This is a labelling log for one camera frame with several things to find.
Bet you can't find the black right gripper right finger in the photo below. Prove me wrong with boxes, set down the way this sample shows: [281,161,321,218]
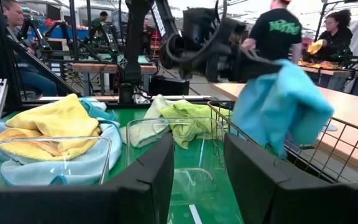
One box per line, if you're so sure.
[224,133,358,224]

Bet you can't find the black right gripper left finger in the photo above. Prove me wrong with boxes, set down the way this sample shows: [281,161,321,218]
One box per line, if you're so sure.
[0,132,175,224]

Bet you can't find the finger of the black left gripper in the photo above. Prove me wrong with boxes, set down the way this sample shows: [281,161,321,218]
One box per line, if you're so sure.
[234,49,284,82]

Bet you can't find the bright blue microfiber towel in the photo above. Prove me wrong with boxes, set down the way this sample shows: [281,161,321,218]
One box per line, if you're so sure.
[231,58,335,159]

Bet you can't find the pale green microfiber towel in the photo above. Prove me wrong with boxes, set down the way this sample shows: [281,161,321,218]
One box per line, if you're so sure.
[119,94,180,149]

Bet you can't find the lime green microfiber towel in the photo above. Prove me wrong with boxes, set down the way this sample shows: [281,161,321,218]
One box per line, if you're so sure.
[159,101,231,149]

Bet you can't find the yellow ribbed microfiber towel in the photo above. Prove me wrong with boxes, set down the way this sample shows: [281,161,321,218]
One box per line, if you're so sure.
[4,93,101,138]

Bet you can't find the yellow terry microfiber towel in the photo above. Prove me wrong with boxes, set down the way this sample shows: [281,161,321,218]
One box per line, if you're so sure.
[0,126,103,162]

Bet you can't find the light blue teal-edged towel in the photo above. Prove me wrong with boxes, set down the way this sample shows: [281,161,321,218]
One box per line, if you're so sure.
[0,96,124,187]

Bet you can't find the person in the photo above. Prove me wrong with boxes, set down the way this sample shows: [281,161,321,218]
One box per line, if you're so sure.
[0,0,58,97]
[305,9,354,93]
[240,0,303,65]
[91,11,109,30]

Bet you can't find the clear plastic bin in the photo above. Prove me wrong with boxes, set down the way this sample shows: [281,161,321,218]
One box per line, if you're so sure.
[0,136,113,187]
[126,117,229,215]

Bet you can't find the orange yellow cloth pile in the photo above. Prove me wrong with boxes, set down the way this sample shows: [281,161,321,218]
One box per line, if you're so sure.
[298,60,341,70]

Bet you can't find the black case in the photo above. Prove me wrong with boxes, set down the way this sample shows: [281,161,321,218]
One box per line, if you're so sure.
[149,76,191,96]

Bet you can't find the wooden table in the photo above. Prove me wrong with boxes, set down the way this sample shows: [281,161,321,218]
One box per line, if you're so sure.
[71,62,158,97]
[211,82,358,178]
[298,63,358,94]

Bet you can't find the copper wire basket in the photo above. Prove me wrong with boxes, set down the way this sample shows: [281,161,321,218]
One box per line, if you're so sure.
[206,101,358,184]

